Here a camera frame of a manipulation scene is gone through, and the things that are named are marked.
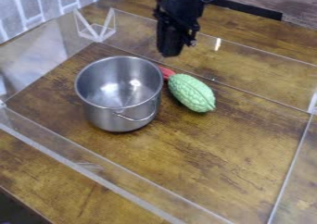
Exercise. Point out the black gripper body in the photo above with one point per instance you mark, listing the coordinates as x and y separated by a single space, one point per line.
182 11

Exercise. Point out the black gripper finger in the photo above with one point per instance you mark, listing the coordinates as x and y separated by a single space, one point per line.
189 37
170 42

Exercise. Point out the pink spoon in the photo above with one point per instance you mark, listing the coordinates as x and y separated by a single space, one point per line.
166 72

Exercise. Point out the green bitter gourd toy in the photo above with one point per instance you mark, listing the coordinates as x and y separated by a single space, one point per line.
192 93

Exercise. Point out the stainless steel pot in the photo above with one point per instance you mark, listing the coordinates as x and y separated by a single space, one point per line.
119 90

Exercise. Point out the clear acrylic corner bracket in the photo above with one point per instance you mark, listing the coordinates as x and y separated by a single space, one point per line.
93 31

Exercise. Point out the black wall strip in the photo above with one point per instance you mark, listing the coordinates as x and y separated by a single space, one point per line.
254 10

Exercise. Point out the clear acrylic enclosure wall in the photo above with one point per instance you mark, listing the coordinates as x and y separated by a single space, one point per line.
236 166

